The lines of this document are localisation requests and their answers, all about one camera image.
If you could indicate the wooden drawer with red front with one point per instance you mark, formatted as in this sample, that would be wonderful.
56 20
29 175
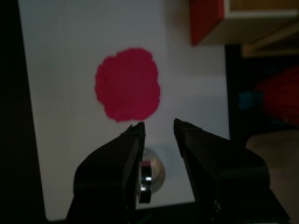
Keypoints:
205 20

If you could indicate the blue utensil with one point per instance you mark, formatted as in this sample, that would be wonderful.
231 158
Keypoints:
251 100

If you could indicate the small silver metal cup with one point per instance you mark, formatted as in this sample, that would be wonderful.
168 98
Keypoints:
153 172

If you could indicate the wooden drawer box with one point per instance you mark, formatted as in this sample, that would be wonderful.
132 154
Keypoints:
268 48

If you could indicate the white cutting board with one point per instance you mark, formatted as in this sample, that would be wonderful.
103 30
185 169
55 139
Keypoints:
57 87

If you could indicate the flat red dough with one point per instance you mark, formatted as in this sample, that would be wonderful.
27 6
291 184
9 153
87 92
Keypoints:
128 84

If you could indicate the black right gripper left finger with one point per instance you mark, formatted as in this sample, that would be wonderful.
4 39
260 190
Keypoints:
104 180

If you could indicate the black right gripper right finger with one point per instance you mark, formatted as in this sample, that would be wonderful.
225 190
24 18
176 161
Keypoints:
229 186

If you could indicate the red cup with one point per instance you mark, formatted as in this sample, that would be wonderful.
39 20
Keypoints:
282 96

